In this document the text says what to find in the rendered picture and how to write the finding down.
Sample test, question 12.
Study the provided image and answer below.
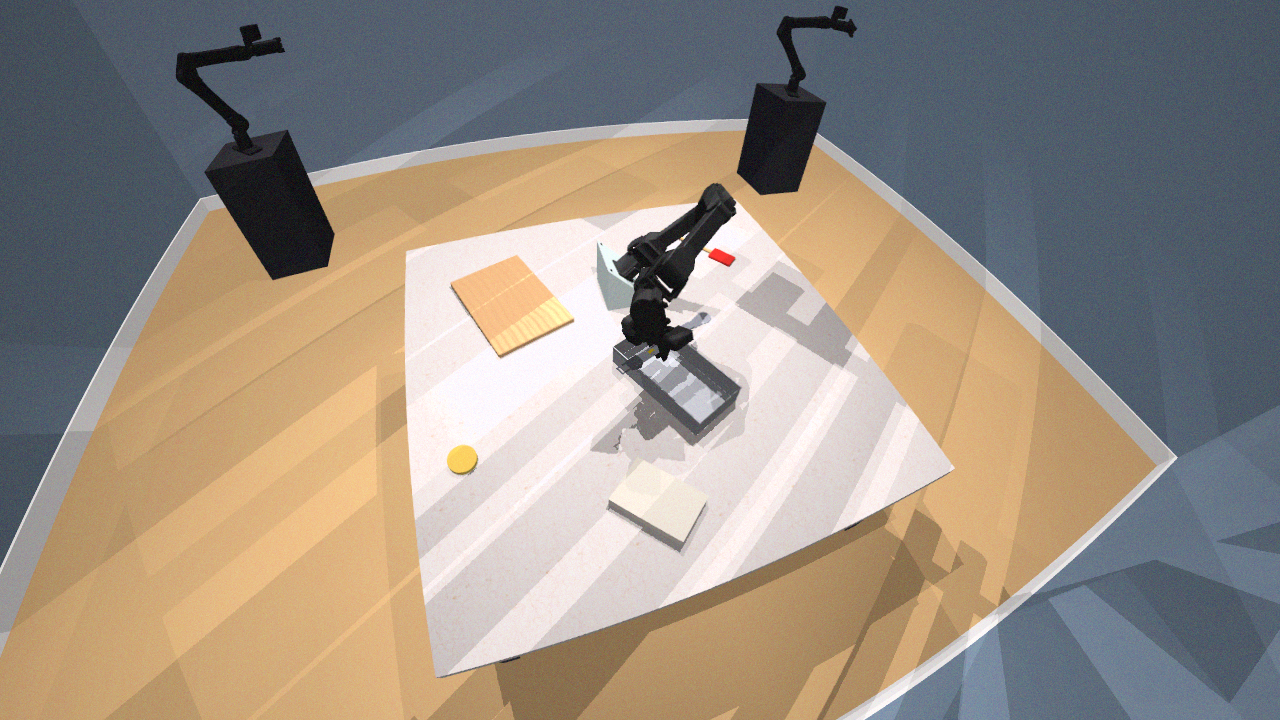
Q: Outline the light wooden board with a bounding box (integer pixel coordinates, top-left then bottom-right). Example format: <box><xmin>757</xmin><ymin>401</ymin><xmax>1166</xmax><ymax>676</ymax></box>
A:
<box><xmin>451</xmin><ymin>255</ymin><xmax>575</xmax><ymax>357</ymax></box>

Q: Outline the yellow round disc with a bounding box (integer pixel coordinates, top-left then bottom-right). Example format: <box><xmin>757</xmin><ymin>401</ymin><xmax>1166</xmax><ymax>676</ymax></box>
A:
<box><xmin>447</xmin><ymin>445</ymin><xmax>477</xmax><ymax>475</ymax></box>

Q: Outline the red spatula with wooden handle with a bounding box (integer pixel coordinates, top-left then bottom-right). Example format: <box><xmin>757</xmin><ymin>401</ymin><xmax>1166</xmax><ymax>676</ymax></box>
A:
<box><xmin>703</xmin><ymin>249</ymin><xmax>735</xmax><ymax>266</ymax></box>

